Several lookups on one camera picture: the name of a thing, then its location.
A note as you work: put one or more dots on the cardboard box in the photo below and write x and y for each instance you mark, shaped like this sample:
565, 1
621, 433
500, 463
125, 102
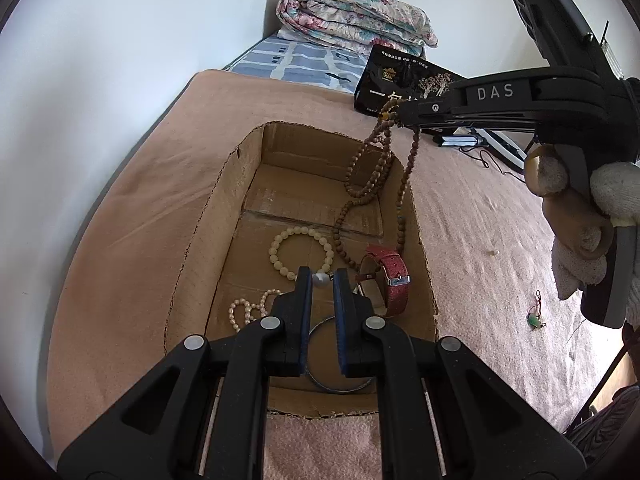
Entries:
280, 195

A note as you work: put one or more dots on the folded floral quilt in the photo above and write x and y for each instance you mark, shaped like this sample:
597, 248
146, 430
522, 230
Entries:
350, 15

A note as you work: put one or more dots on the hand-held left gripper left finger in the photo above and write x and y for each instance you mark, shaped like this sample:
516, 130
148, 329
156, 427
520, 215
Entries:
305, 320

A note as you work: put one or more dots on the blue checked bedsheet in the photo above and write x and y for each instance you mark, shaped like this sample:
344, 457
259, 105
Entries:
300, 60

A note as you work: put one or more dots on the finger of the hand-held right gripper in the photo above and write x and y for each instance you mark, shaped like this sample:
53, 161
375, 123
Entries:
435, 109

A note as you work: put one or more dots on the person's right hand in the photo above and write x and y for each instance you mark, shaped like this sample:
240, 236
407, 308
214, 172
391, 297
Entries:
615, 185

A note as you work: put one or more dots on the pink blanket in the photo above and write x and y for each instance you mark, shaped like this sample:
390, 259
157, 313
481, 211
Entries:
125, 240

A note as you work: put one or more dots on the black snack bag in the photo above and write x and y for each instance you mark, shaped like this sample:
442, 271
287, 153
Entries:
385, 80

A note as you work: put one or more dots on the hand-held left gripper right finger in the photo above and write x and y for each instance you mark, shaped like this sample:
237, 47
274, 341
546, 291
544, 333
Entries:
341, 320

